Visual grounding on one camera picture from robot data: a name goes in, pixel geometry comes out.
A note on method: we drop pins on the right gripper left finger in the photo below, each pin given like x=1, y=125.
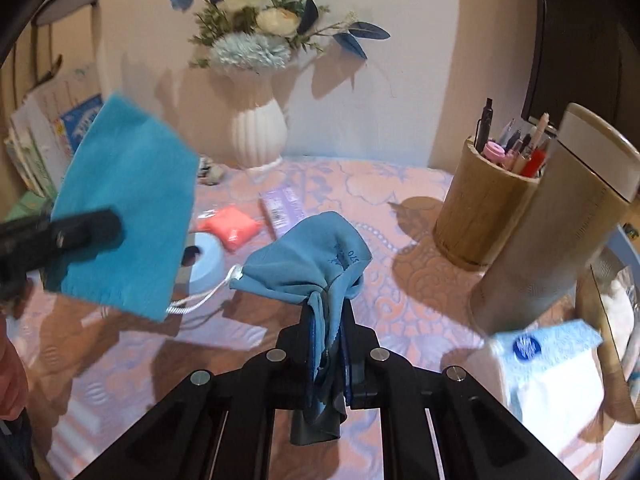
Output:
x=216, y=426

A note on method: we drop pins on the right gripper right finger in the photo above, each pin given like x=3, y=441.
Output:
x=437, y=425

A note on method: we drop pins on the blue surgical face mask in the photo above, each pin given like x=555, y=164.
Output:
x=194, y=302

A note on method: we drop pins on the white keychain charm with strap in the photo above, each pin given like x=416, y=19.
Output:
x=209, y=172

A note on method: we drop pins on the blue microfiber cloth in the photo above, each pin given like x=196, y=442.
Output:
x=319, y=264

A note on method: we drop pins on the red soft pouch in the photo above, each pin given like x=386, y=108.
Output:
x=233, y=227

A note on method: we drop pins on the left hand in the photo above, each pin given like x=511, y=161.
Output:
x=13, y=379

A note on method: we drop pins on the stack of books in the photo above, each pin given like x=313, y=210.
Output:
x=37, y=129

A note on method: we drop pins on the tissue pack blue top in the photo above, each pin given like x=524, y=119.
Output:
x=549, y=373

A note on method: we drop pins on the pink patterned tablecloth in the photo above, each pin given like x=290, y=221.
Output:
x=115, y=236

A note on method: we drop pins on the light blue tape roll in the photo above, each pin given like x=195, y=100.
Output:
x=202, y=264

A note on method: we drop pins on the wooden pen holder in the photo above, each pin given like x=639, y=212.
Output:
x=482, y=208

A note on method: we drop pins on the purple flat package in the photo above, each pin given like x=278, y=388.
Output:
x=283, y=209

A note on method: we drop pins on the white ribbed vase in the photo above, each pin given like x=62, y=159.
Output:
x=258, y=129

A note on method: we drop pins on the white desk lamp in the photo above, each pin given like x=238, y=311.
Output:
x=77, y=27

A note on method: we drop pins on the beige thermos bottle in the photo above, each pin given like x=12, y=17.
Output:
x=589, y=182

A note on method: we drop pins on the pens in holder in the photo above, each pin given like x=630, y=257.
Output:
x=521, y=154

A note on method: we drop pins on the artificial blue white flowers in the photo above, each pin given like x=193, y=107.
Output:
x=262, y=35

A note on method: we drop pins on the wall mounted black television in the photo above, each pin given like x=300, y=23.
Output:
x=586, y=52

